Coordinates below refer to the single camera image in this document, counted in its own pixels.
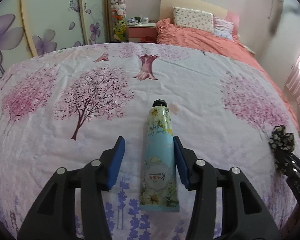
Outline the black floral scrunchie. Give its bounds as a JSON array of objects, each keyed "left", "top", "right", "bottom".
[{"left": 268, "top": 125, "right": 295, "bottom": 175}]

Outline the floral hand cream tube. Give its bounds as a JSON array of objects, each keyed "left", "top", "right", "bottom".
[{"left": 140, "top": 99, "right": 179, "bottom": 212}]

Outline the coral red bed duvet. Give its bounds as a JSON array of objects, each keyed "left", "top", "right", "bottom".
[{"left": 155, "top": 18, "right": 300, "bottom": 131}]

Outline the pink left nightstand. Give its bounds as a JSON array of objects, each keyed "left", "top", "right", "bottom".
[{"left": 128, "top": 23, "right": 157, "bottom": 43}]

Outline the green frog plush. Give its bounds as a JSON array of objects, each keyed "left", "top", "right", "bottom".
[{"left": 114, "top": 20, "right": 127, "bottom": 42}]

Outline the pink striped pillow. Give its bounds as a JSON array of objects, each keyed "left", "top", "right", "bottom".
[{"left": 213, "top": 15, "right": 234, "bottom": 41}]

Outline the floral white pillow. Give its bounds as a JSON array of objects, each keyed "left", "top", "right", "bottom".
[{"left": 173, "top": 7, "right": 214, "bottom": 33}]

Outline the white mug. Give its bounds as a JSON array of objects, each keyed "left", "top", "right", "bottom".
[{"left": 141, "top": 18, "right": 149, "bottom": 25}]

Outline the beige pink headboard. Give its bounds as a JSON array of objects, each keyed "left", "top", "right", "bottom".
[{"left": 159, "top": 0, "right": 239, "bottom": 35}]

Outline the floral sliding wardrobe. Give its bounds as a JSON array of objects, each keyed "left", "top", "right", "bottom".
[{"left": 0, "top": 0, "right": 108, "bottom": 79}]

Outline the plush toy display tube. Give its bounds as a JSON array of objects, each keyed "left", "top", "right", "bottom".
[{"left": 110, "top": 0, "right": 127, "bottom": 42}]

